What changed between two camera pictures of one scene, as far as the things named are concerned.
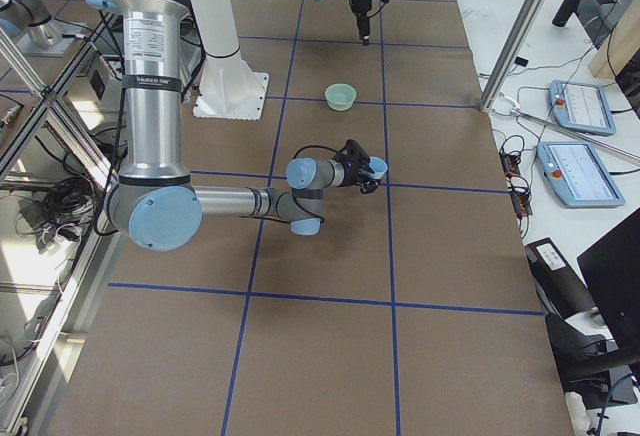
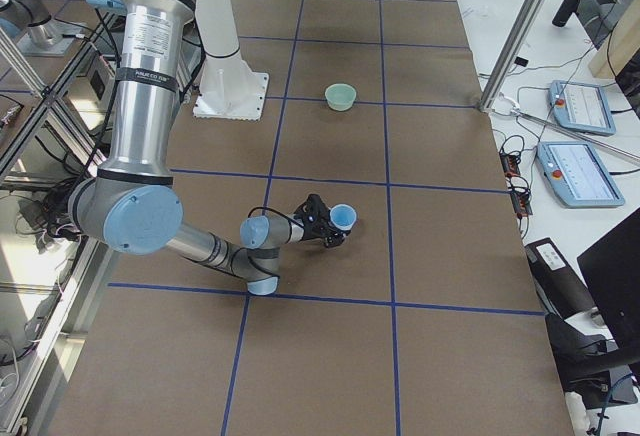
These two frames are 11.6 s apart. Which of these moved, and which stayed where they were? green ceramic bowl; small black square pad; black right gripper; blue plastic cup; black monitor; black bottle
Moved: black right gripper; blue plastic cup
Stayed: black monitor; small black square pad; black bottle; green ceramic bowl
